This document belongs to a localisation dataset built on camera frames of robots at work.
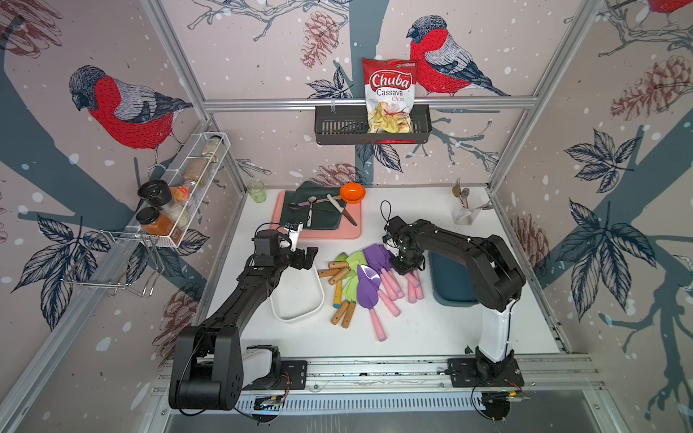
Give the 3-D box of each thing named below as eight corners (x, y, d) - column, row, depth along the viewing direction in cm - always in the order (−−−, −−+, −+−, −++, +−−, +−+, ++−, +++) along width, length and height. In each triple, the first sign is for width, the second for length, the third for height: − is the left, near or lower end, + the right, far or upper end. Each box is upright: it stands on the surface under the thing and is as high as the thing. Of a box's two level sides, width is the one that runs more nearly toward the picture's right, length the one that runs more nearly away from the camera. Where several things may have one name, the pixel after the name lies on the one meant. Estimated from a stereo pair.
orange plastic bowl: (339, 203, 114) (339, 198, 112) (340, 187, 121) (340, 182, 118) (365, 203, 114) (366, 198, 112) (365, 187, 121) (365, 182, 118)
